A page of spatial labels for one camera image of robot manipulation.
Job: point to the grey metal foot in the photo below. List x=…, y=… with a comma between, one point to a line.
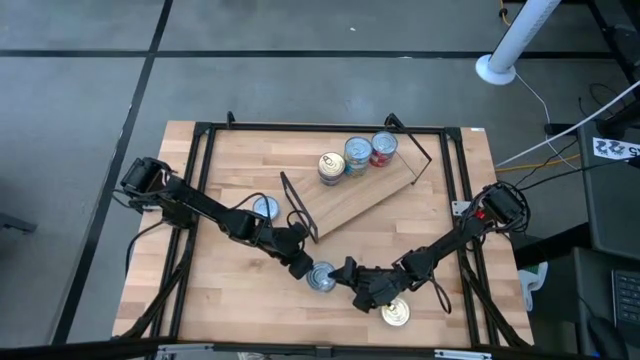
x=17, y=223

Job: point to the white printed paper label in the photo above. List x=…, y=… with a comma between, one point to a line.
x=615, y=148

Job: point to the black stand leg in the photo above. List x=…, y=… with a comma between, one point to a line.
x=625, y=40

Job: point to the green labelled seafood can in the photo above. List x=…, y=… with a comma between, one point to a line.
x=319, y=277
x=265, y=207

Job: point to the white pole with base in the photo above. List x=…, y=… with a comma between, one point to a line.
x=520, y=30

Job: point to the silver metal plate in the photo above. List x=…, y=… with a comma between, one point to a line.
x=462, y=354
x=182, y=351

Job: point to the white bag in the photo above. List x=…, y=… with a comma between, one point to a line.
x=532, y=282

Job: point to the black power strip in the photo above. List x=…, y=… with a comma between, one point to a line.
x=560, y=128

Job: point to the red labelled seafood can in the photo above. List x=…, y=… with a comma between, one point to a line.
x=384, y=144

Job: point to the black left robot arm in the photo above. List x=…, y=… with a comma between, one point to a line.
x=200, y=205

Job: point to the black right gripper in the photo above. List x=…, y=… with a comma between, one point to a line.
x=382, y=279

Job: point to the wooden shelf black metal frame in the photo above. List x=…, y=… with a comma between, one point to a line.
x=350, y=205

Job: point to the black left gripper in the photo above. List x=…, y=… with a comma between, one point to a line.
x=287, y=242

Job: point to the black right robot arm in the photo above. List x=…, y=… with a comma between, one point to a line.
x=445, y=241

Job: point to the silver metal bracket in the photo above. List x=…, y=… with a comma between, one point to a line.
x=459, y=207

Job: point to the dark grey cabinet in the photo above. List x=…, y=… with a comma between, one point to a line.
x=615, y=210

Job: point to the black keyboard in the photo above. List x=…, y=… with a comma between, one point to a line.
x=627, y=300

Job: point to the black table extrusion frame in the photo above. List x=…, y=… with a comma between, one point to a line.
x=300, y=127

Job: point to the teal yellowfin tuna can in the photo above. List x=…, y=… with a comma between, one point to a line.
x=358, y=149

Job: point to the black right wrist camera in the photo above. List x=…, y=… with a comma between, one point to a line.
x=372, y=300

